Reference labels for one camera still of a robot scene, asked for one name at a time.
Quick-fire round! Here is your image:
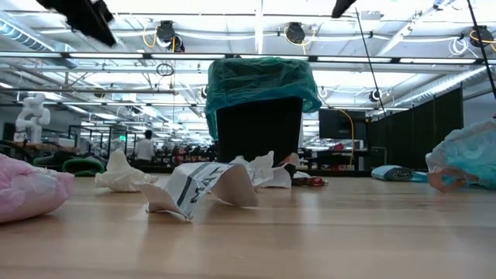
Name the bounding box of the teal trash bag with trash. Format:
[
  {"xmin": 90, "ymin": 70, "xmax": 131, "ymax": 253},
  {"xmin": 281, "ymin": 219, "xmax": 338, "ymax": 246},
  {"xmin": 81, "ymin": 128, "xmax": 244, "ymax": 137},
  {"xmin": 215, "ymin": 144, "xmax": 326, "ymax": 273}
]
[{"xmin": 204, "ymin": 57, "xmax": 322, "ymax": 141}]

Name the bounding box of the black trash bin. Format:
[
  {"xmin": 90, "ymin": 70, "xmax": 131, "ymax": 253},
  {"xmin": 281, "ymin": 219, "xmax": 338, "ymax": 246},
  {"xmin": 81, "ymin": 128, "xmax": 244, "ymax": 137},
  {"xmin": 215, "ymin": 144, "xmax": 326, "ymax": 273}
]
[{"xmin": 215, "ymin": 96, "xmax": 305, "ymax": 164}]

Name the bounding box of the white tissue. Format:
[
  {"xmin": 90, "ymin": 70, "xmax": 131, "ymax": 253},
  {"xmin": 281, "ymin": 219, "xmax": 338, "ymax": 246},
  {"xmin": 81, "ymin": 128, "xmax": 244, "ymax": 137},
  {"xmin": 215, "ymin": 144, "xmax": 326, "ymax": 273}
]
[
  {"xmin": 231, "ymin": 150, "xmax": 275, "ymax": 188},
  {"xmin": 95, "ymin": 149, "xmax": 160, "ymax": 194}
]

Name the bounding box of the orange black white snack wrapper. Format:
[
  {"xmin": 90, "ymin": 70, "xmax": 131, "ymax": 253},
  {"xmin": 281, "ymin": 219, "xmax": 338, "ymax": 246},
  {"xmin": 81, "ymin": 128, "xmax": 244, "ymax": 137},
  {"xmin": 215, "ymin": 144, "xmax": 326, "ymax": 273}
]
[{"xmin": 284, "ymin": 152, "xmax": 302, "ymax": 180}]

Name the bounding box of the dark red snack wrapper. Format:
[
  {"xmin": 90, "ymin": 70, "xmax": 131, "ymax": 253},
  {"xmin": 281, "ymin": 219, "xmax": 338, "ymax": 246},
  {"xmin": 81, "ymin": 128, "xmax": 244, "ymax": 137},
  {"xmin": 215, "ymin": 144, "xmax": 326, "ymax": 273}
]
[{"xmin": 291, "ymin": 175, "xmax": 329, "ymax": 188}]

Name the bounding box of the pink plastic bag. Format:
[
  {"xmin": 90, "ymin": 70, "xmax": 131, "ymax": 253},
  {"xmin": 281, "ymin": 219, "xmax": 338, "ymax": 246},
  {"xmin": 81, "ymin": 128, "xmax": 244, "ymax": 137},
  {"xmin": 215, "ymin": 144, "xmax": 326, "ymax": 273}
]
[{"xmin": 0, "ymin": 153, "xmax": 76, "ymax": 225}]

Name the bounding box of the white wrapper with dark print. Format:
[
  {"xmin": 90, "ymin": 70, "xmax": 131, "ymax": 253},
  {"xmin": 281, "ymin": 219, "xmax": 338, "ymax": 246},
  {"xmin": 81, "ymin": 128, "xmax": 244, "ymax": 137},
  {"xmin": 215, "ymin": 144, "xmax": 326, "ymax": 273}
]
[{"xmin": 265, "ymin": 165, "xmax": 293, "ymax": 190}]

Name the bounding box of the fresh light blue trash bag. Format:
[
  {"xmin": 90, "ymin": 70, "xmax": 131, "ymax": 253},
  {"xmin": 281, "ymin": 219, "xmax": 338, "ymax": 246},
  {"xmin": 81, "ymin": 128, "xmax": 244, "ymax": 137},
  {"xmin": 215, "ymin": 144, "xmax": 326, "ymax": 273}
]
[{"xmin": 425, "ymin": 119, "xmax": 496, "ymax": 194}]

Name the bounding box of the white wrapper with MAT print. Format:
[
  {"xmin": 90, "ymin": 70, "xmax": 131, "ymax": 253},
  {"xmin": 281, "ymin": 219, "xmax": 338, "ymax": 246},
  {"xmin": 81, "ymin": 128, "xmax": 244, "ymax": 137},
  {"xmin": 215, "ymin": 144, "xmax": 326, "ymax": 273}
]
[{"xmin": 138, "ymin": 161, "xmax": 260, "ymax": 223}]

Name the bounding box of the roll of blue trash bags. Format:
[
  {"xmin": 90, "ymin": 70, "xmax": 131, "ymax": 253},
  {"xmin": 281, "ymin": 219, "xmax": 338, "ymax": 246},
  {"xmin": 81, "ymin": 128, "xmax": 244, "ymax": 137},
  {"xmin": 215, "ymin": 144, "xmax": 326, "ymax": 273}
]
[{"xmin": 370, "ymin": 164, "xmax": 429, "ymax": 184}]

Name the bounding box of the thin black diagonal pole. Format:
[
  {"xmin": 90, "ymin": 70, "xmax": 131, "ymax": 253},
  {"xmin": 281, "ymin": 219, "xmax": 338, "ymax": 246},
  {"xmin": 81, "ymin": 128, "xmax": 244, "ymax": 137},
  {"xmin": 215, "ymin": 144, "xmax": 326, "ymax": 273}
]
[
  {"xmin": 467, "ymin": 0, "xmax": 496, "ymax": 100},
  {"xmin": 354, "ymin": 6, "xmax": 388, "ymax": 116}
]

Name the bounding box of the long ceiling light bar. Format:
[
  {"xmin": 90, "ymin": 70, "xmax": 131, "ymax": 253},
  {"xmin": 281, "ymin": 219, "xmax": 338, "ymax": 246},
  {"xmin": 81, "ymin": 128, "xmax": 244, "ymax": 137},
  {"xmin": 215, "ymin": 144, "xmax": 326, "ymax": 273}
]
[{"xmin": 0, "ymin": 51, "xmax": 496, "ymax": 65}]

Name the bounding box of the black monitor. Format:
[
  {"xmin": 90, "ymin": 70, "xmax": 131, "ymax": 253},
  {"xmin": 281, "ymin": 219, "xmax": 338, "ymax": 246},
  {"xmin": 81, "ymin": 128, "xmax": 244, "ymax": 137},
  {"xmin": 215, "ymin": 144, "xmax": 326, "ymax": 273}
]
[{"xmin": 318, "ymin": 108, "xmax": 368, "ymax": 140}]

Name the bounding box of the person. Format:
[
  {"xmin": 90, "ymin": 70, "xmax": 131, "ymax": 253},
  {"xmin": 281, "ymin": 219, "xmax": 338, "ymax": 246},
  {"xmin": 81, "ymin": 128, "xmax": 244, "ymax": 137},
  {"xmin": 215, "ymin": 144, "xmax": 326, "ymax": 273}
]
[{"xmin": 134, "ymin": 129, "xmax": 157, "ymax": 163}]

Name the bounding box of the black curtain partition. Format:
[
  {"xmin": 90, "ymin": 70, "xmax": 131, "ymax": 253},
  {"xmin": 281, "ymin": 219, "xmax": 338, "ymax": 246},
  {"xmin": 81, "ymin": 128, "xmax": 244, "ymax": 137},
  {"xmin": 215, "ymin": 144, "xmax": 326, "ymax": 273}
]
[{"xmin": 367, "ymin": 87, "xmax": 465, "ymax": 171}]

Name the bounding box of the grey cone with green rim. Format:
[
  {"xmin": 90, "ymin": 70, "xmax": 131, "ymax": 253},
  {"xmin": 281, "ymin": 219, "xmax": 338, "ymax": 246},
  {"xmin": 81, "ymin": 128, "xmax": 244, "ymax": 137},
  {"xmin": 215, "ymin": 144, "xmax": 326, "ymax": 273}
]
[{"xmin": 61, "ymin": 156, "xmax": 106, "ymax": 178}]

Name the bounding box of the grey ceiling duct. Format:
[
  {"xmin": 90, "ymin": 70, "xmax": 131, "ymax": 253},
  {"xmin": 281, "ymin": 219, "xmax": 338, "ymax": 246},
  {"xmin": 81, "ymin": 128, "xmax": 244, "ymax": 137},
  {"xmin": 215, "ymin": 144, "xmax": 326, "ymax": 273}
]
[{"xmin": 0, "ymin": 17, "xmax": 57, "ymax": 53}]

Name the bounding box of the hanging black cable coil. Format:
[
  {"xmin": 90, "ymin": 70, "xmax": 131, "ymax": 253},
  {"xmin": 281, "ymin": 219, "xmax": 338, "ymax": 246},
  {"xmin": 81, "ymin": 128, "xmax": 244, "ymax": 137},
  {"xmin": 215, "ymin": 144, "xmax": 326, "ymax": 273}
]
[{"xmin": 155, "ymin": 62, "xmax": 175, "ymax": 78}]

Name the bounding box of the yellow cable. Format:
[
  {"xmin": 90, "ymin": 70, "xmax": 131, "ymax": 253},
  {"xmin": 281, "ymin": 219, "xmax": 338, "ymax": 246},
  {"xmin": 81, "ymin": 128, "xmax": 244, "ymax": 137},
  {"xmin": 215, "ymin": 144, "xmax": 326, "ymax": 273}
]
[{"xmin": 337, "ymin": 108, "xmax": 356, "ymax": 168}]

